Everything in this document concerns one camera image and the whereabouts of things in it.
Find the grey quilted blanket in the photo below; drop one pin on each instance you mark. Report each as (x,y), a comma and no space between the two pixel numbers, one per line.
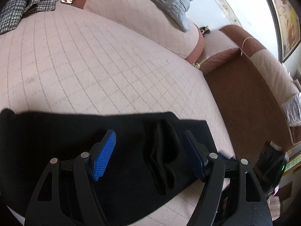
(169,0)

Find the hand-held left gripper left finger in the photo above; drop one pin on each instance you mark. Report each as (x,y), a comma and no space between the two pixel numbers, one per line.
(104,155)

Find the beige tassel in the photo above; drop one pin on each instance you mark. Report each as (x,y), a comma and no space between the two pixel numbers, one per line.
(196,65)

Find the long pink quilted sofa cushion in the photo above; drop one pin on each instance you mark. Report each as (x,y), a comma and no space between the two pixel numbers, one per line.
(141,16)

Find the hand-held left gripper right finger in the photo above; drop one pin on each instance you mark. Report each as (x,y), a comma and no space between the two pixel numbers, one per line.
(192,155)

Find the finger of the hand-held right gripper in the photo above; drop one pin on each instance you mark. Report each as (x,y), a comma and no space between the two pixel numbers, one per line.
(221,155)

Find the houndstooth garment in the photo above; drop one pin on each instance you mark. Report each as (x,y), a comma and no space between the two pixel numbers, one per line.
(14,11)

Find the black pants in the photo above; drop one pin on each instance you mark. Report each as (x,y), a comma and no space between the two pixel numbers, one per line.
(58,134)

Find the short pink brown sofa cushion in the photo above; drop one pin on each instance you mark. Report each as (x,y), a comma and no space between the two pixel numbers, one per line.
(218,44)

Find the framed wall picture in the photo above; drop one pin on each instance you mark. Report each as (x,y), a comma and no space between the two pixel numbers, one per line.
(289,28)

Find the pink and brown sofa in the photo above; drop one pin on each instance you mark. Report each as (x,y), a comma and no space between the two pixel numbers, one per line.
(94,63)

